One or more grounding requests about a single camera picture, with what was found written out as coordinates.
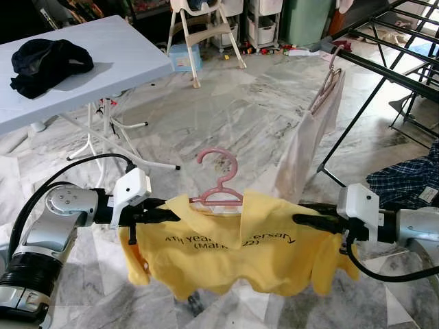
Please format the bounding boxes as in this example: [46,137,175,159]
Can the blue plaid shirt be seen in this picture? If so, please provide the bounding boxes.
[366,141,439,210]

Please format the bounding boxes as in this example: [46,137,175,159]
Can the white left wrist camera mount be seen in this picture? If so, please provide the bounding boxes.
[110,168,152,228]

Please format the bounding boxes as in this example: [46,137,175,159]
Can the pale pink shirt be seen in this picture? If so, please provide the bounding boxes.
[274,69,346,203]

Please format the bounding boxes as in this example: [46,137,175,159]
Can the black metal drying rack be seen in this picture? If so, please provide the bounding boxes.
[317,0,439,187]

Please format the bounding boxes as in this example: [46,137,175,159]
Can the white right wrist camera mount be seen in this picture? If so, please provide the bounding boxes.
[337,184,382,241]

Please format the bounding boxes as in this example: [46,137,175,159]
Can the yellow printed t-shirt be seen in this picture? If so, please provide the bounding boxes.
[118,190,359,300]

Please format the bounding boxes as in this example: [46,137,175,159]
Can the black crumpled garment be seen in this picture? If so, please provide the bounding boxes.
[10,39,95,99]

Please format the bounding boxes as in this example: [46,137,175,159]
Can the light blue folding table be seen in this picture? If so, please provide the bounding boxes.
[0,15,182,172]

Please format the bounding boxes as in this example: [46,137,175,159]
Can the dusky pink plastic hanger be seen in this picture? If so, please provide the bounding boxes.
[309,47,344,114]

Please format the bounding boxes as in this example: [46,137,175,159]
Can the white plastic drawer unit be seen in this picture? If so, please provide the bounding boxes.
[247,0,282,50]

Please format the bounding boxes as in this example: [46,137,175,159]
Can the green plastic bin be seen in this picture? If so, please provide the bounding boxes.
[281,0,337,47]

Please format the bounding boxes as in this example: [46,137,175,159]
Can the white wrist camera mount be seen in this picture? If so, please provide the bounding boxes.
[110,168,152,228]
[337,184,382,241]

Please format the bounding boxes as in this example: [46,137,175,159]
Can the white baby high chair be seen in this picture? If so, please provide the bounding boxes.
[167,0,248,88]

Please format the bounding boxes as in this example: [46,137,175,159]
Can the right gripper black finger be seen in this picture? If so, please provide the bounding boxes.
[294,215,344,228]
[295,221,344,235]

